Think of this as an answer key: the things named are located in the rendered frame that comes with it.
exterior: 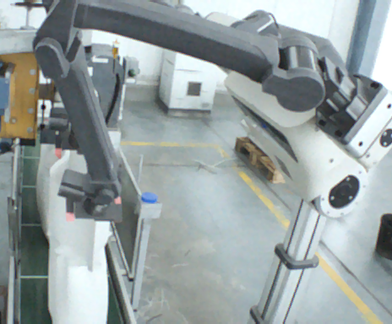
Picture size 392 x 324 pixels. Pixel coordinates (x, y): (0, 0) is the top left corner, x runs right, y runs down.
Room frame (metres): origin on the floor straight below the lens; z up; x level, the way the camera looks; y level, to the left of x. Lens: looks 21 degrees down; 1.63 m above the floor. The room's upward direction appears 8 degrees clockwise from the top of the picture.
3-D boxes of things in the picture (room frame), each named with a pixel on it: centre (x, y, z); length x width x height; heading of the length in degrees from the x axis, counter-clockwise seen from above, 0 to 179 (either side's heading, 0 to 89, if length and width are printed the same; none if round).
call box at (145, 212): (1.48, -0.02, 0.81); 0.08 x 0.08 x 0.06; 16
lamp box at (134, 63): (1.58, 0.11, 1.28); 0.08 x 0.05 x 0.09; 16
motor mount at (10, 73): (1.36, 0.50, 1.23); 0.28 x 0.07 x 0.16; 16
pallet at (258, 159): (4.20, -1.57, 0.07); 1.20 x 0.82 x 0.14; 108
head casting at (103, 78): (1.64, 0.28, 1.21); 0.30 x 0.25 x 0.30; 16
